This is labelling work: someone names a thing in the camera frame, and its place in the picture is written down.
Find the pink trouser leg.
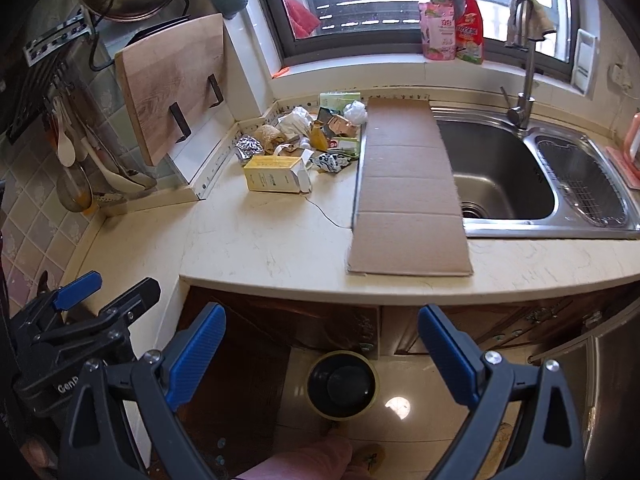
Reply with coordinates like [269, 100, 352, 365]
[235, 434, 373, 480]

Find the light green tissue pack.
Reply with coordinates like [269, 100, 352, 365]
[318, 92, 361, 114]

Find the yellow brown paper bag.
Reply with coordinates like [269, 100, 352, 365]
[309, 120, 330, 152]

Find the red spray cleaner bottle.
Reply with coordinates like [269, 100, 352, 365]
[454, 0, 484, 65]

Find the white crumpled paper bag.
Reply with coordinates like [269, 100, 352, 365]
[277, 106, 314, 141]

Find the brown cardboard sheet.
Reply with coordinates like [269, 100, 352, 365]
[347, 98, 473, 278]

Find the clear plastic bag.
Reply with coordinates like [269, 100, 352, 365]
[342, 101, 368, 126]

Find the beige cloth on faucet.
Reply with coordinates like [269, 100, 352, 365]
[506, 0, 556, 49]

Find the yellow carton box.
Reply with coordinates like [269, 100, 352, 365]
[243, 155, 312, 194]

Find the steel kitchen faucet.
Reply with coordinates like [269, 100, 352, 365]
[500, 0, 544, 131]

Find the brown kraft box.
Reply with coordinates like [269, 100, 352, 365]
[326, 114, 359, 138]

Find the pink soap pump bottle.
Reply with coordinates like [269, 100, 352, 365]
[418, 0, 456, 61]

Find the stainless steel double sink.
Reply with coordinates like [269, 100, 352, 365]
[433, 107, 639, 240]

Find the yellow slipper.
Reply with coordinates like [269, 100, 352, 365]
[350, 443, 386, 476]

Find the silver foil bag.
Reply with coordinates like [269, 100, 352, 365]
[234, 136, 265, 166]

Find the hanging white spoon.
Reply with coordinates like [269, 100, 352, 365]
[52, 96, 76, 168]

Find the wooden cutting board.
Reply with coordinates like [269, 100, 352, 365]
[114, 14, 224, 166]

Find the beige loofah sponge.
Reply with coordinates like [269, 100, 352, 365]
[253, 125, 288, 155]

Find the round black trash bin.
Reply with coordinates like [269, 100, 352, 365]
[306, 351, 380, 422]

